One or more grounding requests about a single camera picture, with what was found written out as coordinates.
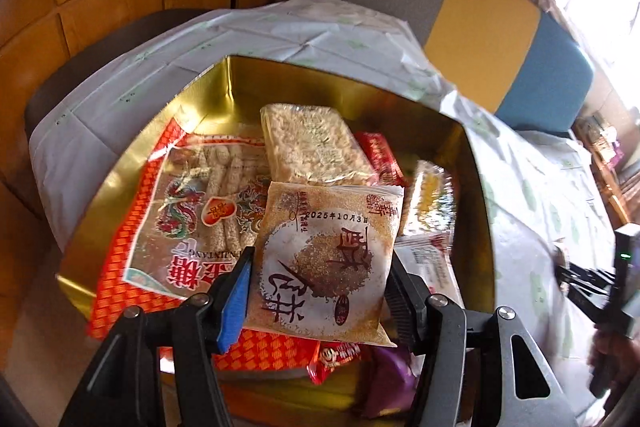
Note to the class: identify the white red-label snack packet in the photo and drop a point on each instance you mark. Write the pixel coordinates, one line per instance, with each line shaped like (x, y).
(430, 267)

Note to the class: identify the small purple box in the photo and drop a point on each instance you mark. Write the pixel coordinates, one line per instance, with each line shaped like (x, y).
(616, 156)

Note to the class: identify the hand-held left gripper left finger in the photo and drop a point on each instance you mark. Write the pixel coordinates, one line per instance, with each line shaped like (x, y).
(235, 307)

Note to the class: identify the large red sesame stick bag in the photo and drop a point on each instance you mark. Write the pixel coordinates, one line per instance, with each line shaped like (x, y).
(175, 207)

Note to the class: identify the window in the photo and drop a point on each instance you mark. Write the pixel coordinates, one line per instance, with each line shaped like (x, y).
(610, 7)

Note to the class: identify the beige sesame snack packet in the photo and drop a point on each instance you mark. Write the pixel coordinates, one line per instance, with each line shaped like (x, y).
(320, 267)

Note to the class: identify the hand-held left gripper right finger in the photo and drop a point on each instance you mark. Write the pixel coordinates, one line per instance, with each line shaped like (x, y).
(400, 302)

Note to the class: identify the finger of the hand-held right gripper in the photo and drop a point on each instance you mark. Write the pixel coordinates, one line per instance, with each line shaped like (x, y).
(585, 277)
(597, 307)

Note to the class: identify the orange wafer packet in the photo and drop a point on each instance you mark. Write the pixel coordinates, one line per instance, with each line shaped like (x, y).
(430, 197)

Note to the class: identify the white printed tablecloth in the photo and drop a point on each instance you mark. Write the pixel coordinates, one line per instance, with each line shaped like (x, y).
(520, 217)

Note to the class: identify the purple snack packet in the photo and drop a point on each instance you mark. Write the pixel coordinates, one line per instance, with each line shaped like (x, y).
(390, 382)

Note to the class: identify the gold tin box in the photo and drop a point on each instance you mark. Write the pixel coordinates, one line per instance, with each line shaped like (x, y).
(325, 87)

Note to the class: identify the small red candy packet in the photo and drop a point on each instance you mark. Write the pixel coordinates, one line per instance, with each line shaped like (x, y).
(335, 357)

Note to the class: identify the red snack packet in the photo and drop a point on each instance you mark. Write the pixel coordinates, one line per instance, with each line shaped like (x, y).
(382, 154)

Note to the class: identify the grey yellow blue chair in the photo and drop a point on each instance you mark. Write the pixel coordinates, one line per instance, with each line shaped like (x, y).
(490, 22)

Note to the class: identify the clear puffed rice packet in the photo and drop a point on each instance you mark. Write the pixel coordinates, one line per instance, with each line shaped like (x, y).
(310, 147)

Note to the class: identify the person's right hand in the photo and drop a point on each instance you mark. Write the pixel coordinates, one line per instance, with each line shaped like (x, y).
(629, 364)

